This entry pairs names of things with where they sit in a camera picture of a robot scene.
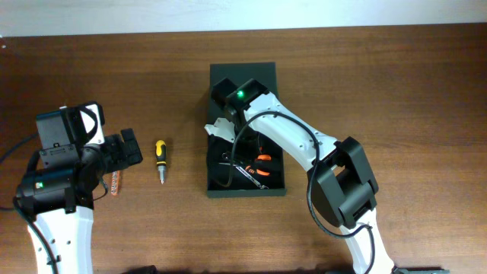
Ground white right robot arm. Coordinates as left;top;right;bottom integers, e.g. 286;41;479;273
205;78;395;273

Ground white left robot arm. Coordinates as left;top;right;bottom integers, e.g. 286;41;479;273
13;101;143;273

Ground silver ring wrench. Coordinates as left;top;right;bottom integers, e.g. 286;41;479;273
219;153;268;190

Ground yellow black stubby screwdriver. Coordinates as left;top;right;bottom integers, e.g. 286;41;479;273
155;140;167;184

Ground orange black long-nose pliers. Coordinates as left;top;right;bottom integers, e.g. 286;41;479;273
234;155;272;177

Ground black open box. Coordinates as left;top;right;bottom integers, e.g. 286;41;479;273
207;62;286;198

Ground orange socket bit rail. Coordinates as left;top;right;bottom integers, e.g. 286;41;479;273
110;170;121;196

